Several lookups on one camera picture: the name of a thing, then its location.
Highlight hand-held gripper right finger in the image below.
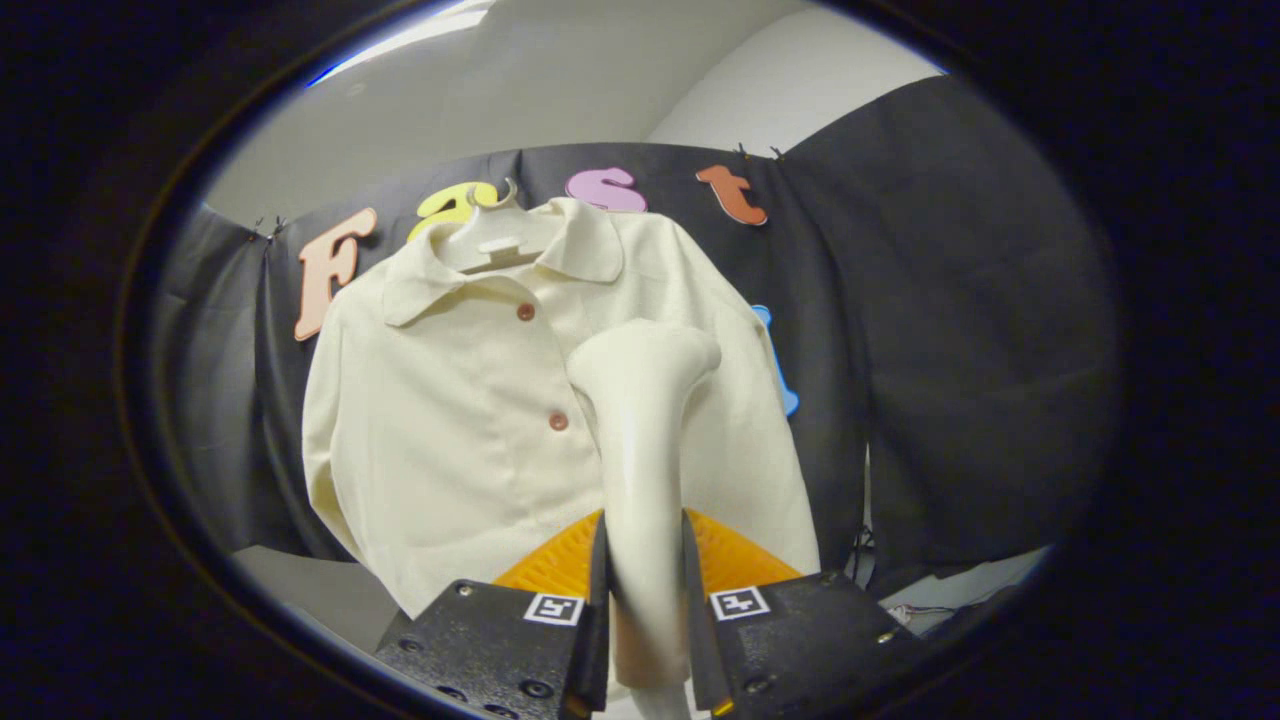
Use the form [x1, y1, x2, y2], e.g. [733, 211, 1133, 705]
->
[682, 508, 927, 720]

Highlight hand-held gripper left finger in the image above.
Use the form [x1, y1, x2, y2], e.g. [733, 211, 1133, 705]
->
[375, 510, 612, 720]

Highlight white garment steamer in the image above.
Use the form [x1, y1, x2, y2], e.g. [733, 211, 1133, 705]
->
[567, 320, 723, 720]

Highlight cream button shirt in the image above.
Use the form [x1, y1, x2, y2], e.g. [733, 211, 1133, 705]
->
[302, 197, 821, 621]

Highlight white clothes hanger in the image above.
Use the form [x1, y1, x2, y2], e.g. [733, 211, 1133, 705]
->
[437, 178, 563, 277]

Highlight grey cabinet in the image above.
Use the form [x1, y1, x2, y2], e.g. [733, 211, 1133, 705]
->
[232, 545, 403, 653]

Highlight black backdrop cloth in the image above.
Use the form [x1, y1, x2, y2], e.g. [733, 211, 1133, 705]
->
[150, 75, 1121, 601]

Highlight ceiling light panel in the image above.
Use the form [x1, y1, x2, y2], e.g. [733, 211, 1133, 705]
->
[305, 0, 493, 88]

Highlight dark cables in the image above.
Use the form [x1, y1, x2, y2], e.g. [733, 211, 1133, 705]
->
[843, 524, 877, 588]

